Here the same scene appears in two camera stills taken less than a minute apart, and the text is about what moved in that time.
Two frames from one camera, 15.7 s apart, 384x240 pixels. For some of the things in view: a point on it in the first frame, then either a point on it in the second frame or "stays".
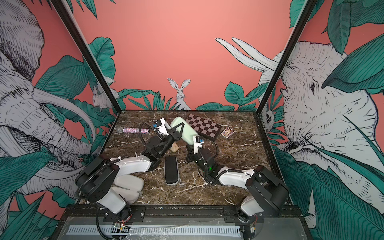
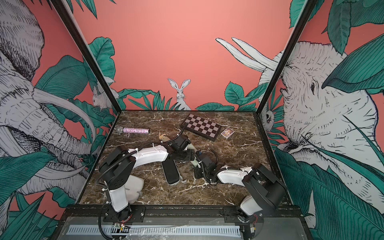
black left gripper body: (166, 143) → (185, 155)
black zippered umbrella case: (171, 169) stays
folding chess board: (204, 128) stays
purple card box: (227, 133) stays
